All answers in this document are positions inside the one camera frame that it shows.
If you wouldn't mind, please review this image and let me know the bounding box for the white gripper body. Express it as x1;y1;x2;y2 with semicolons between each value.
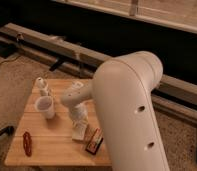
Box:
70;103;88;126

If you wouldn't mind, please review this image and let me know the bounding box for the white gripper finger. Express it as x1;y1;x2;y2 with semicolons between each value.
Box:
72;123;81;138
81;123;89;139

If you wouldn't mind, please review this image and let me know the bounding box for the white rectangular sponge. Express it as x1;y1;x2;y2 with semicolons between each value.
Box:
72;124;87;141

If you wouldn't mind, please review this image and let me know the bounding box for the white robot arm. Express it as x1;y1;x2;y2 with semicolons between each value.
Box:
61;51;170;171

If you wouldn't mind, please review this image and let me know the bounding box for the black red snack packet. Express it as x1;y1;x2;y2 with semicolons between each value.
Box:
85;128;103;155

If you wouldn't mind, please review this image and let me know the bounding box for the white plastic cup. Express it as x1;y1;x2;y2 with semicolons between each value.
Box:
35;96;55;119

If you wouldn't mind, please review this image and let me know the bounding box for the red sausage snack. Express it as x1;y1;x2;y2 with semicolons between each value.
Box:
23;132;32;157

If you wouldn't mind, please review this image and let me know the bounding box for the white plastic bottle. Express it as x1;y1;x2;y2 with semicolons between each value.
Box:
36;77;51;96

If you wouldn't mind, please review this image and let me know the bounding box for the black table leg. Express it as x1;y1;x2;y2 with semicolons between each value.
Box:
0;126;14;137

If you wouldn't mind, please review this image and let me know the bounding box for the black cable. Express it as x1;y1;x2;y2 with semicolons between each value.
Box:
0;53;22;75

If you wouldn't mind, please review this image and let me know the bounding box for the grey metal rail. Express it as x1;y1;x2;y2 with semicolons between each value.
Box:
0;23;197;123

